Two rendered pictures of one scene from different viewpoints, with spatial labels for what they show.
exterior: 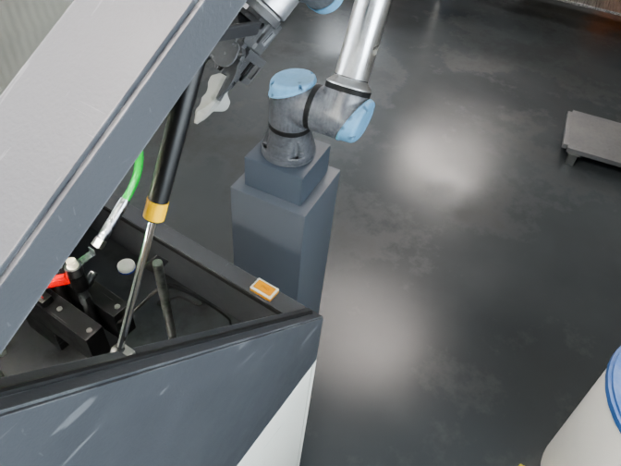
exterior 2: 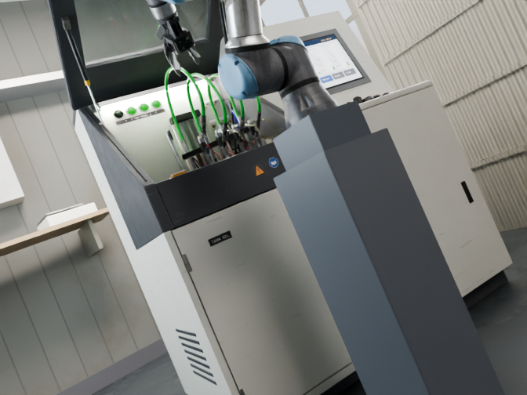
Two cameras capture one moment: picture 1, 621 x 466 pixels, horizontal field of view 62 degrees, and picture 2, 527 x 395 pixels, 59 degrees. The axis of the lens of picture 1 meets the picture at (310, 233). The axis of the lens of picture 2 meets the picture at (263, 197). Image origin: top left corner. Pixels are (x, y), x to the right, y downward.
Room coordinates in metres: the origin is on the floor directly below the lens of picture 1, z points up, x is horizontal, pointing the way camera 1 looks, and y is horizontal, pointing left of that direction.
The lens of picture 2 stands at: (1.74, -1.07, 0.72)
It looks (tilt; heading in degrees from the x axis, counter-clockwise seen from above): 2 degrees up; 125
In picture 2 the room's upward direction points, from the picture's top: 23 degrees counter-clockwise
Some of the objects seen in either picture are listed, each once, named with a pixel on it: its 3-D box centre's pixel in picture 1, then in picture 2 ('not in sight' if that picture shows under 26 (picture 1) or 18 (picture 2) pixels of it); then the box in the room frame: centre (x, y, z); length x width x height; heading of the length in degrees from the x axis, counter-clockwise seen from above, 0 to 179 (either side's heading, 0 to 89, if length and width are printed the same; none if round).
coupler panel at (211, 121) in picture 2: not in sight; (221, 121); (0.42, 0.73, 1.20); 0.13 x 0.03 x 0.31; 61
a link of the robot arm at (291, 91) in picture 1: (294, 99); (287, 65); (1.18, 0.08, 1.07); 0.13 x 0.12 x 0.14; 69
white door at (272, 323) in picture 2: not in sight; (292, 285); (0.76, 0.26, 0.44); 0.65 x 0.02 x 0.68; 61
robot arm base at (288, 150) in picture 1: (289, 135); (306, 103); (1.18, 0.09, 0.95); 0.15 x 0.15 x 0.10
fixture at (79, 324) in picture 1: (55, 300); not in sight; (0.59, 0.49, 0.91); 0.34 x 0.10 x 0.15; 61
